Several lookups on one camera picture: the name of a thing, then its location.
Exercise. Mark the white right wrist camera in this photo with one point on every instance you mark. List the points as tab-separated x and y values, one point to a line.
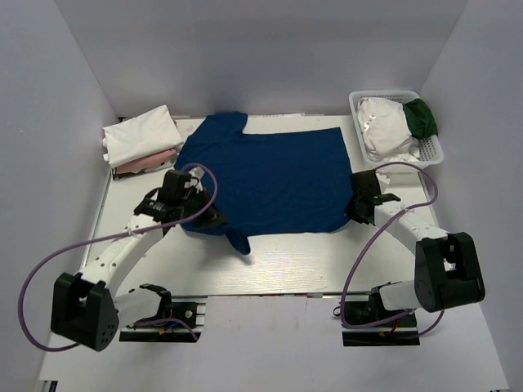
384	181

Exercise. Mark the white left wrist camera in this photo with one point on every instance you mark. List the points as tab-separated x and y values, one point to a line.
196	173

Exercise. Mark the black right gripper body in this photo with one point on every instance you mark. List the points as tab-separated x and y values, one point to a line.
352	210

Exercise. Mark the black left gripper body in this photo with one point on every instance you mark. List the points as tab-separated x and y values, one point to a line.
193	203

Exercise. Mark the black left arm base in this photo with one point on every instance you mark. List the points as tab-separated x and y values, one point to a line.
150	313

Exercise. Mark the folded pink t shirt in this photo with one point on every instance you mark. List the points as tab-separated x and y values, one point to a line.
146	164

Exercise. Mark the white t shirt in basket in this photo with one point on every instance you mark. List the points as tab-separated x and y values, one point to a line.
385	131

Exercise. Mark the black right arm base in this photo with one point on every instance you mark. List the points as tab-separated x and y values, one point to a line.
374	326

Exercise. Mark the blue t shirt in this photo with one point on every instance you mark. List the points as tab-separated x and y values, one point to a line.
279	183

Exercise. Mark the white plastic basket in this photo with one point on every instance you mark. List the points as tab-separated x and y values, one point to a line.
430	150

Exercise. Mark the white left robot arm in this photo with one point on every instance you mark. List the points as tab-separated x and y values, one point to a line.
87	307

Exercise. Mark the folded white t shirt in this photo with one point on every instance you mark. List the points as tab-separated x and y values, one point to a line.
152	132

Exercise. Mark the dark green t shirt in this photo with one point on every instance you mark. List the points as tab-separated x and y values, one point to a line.
420	119

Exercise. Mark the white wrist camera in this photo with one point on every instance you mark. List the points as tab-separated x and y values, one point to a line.
384	181
196	173

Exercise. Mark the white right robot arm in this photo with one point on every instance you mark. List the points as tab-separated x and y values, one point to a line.
447	271

